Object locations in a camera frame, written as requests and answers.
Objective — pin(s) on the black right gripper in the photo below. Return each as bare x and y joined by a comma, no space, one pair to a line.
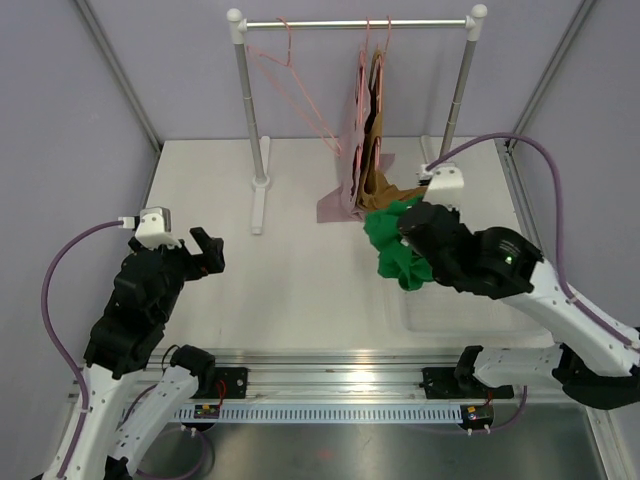
455,214

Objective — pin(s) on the pink hanger with brown top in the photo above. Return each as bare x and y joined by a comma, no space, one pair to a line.
376,87

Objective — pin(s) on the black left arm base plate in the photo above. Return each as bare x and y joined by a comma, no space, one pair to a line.
225,383

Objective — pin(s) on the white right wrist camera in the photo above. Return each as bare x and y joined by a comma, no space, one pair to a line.
444,185

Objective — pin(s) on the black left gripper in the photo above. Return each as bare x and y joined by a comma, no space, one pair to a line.
210,261

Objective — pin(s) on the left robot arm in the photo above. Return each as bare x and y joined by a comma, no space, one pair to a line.
100,441

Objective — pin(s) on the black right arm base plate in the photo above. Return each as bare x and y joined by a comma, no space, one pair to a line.
446,384

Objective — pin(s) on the pink tank top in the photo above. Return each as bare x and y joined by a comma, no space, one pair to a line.
340,204

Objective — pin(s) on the white slotted cable duct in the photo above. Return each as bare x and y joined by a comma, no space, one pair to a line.
321,414

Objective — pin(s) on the white plastic basket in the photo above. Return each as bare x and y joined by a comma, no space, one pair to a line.
436,311

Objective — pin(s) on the white clothes rack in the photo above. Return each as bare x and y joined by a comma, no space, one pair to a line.
260,145

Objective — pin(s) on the brown tank top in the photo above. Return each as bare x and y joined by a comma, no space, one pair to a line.
375,192

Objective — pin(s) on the green tank top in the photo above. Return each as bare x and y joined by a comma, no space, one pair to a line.
396,259

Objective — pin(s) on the aluminium mounting rail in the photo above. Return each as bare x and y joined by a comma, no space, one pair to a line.
348,376

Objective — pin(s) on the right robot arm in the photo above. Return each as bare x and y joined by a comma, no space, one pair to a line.
594,359

